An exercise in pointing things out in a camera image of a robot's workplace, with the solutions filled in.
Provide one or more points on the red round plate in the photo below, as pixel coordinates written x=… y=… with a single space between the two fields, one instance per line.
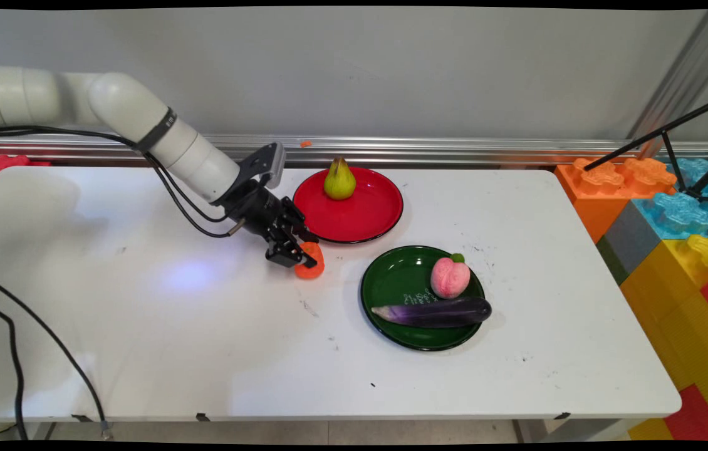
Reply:
x=360 y=216

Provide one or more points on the yellow-green toy pear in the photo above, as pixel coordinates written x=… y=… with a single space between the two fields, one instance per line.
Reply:
x=340 y=185

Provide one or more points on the blue giant building block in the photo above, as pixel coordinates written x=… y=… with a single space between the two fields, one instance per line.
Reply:
x=680 y=216

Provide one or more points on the orange toy fruit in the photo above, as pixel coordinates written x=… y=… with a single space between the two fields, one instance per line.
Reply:
x=313 y=270

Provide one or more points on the horizontal aluminium rail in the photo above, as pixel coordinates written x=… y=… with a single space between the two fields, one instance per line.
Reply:
x=517 y=150

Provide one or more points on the yellow giant building block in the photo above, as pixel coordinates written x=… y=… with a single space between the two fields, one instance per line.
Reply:
x=680 y=313

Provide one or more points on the pink toy peach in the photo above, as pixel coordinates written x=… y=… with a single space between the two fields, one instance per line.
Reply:
x=450 y=279

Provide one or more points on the grey table leg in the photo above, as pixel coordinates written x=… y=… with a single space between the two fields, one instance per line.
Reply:
x=573 y=431

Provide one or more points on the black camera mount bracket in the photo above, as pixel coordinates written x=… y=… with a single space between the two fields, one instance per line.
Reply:
x=250 y=172

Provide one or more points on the dark green round plate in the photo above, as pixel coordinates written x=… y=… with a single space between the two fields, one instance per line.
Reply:
x=398 y=275

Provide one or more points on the purple toy eggplant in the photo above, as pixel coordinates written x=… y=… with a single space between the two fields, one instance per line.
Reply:
x=442 y=312

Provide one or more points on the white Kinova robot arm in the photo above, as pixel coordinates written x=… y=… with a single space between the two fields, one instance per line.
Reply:
x=122 y=106

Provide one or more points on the orange giant building block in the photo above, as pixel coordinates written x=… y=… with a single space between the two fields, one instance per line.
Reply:
x=598 y=207

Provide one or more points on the grey giant building block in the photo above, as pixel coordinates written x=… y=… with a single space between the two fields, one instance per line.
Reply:
x=633 y=241

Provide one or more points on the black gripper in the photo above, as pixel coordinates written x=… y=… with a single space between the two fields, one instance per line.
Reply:
x=260 y=213

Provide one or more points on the slanted aluminium post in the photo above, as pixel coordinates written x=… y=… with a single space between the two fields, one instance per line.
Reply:
x=687 y=69

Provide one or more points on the black tripod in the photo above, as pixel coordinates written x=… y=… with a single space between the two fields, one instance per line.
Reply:
x=663 y=133

